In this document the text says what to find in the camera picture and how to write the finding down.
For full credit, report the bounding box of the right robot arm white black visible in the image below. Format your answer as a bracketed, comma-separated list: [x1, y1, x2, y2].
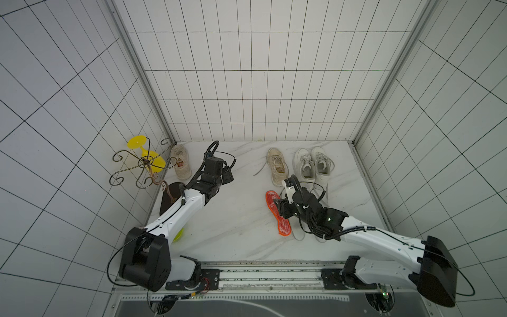
[271, 189, 461, 308]

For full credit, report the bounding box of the white leather sneaker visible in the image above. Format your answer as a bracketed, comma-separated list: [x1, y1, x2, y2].
[311, 147, 335, 189]
[293, 148, 316, 185]

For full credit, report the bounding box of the aluminium mounting rail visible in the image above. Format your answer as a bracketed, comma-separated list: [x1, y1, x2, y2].
[109, 256, 419, 293]

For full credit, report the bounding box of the green plastic bowl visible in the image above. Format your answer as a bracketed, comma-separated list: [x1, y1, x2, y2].
[173, 228, 184, 243]

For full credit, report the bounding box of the grey shoe insole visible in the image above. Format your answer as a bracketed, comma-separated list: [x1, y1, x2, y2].
[312, 188, 329, 244]
[292, 227, 306, 241]

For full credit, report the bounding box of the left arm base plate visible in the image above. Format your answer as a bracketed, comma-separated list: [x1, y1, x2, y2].
[165, 269, 220, 292]

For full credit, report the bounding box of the red translucent shoe insole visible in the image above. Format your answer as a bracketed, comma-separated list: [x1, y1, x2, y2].
[265, 190, 292, 236]

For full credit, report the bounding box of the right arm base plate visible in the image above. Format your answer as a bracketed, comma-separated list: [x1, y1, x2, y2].
[321, 269, 378, 291]

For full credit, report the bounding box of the beige sneaker red label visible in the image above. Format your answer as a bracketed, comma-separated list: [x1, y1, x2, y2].
[170, 145, 192, 180]
[254, 147, 289, 187]

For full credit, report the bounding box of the scrolled metal wire stand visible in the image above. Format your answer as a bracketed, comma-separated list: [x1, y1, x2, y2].
[108, 136, 176, 199]

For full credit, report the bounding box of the dark oval stand base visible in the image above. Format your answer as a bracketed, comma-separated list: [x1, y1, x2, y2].
[159, 181, 185, 216]

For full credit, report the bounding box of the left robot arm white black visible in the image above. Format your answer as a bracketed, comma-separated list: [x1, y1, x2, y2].
[115, 155, 236, 292]

